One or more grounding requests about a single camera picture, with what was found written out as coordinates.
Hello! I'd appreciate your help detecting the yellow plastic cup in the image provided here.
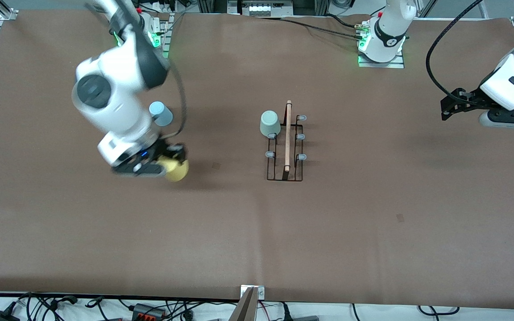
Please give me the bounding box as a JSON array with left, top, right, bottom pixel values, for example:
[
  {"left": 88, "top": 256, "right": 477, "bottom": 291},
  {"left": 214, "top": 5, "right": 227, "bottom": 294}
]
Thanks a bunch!
[{"left": 157, "top": 154, "right": 190, "bottom": 183}]

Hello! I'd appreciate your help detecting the pale green plastic cup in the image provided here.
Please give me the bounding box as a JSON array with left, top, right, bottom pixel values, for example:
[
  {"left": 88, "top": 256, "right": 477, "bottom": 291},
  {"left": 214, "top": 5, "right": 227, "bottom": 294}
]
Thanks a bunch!
[{"left": 259, "top": 110, "right": 281, "bottom": 138}]

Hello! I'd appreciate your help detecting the black wire cup holder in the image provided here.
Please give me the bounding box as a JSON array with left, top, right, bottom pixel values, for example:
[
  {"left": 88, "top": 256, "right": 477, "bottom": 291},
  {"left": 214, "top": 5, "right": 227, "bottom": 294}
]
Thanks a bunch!
[{"left": 265, "top": 100, "right": 308, "bottom": 182}]

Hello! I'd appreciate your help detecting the light blue plastic cup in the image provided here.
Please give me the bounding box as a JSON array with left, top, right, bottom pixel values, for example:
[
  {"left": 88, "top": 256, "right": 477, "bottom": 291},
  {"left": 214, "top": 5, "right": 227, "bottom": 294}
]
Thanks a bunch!
[{"left": 149, "top": 101, "right": 173, "bottom": 127}]

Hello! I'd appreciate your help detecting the brown table cover sheet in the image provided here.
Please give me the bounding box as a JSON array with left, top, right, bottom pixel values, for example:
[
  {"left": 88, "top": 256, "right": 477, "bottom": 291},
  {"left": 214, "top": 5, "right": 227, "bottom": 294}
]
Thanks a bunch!
[{"left": 0, "top": 10, "right": 514, "bottom": 310}]

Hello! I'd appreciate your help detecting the black orange connector block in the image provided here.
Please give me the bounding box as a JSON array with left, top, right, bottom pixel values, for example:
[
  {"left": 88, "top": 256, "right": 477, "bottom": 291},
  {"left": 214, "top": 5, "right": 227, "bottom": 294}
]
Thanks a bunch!
[{"left": 132, "top": 303, "right": 166, "bottom": 320}]

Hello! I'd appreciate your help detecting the white power strip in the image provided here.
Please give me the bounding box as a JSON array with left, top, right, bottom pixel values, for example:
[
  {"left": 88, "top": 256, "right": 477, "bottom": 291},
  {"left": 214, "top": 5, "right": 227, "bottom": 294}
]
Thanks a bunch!
[{"left": 238, "top": 0, "right": 294, "bottom": 16}]

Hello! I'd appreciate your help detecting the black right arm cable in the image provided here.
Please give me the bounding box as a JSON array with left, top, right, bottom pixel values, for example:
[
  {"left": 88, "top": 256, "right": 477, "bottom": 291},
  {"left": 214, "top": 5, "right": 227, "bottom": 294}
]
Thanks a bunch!
[{"left": 161, "top": 62, "right": 189, "bottom": 140}]

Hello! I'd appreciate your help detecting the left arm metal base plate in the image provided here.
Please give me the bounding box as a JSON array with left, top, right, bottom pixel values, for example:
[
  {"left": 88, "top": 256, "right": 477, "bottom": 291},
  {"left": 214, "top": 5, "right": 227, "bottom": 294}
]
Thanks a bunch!
[{"left": 357, "top": 48, "right": 405, "bottom": 69}]

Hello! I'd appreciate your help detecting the black cable to base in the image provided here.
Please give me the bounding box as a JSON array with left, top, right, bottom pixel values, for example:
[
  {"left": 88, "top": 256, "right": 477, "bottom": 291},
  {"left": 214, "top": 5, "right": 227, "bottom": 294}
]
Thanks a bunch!
[{"left": 257, "top": 15, "right": 367, "bottom": 41}]

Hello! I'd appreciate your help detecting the black tangled cable bundle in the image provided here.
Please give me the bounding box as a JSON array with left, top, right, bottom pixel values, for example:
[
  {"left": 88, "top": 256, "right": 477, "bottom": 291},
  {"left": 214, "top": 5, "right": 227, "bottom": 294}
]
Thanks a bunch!
[{"left": 0, "top": 292, "right": 121, "bottom": 321}]

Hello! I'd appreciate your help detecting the small metal edge bracket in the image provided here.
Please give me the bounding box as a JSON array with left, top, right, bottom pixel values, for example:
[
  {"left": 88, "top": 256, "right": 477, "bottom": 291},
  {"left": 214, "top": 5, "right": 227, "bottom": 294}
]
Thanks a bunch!
[{"left": 240, "top": 285, "right": 265, "bottom": 300}]

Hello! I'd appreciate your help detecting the grey metal camera post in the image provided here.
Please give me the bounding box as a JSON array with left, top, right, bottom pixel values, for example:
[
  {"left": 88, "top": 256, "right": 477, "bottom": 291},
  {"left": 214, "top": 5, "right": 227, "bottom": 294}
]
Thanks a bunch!
[{"left": 229, "top": 287, "right": 258, "bottom": 321}]

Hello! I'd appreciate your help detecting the black looped floor cable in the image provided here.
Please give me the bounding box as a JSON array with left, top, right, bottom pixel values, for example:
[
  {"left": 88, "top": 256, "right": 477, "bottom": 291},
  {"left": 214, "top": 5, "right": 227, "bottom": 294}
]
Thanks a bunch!
[{"left": 418, "top": 305, "right": 459, "bottom": 316}]

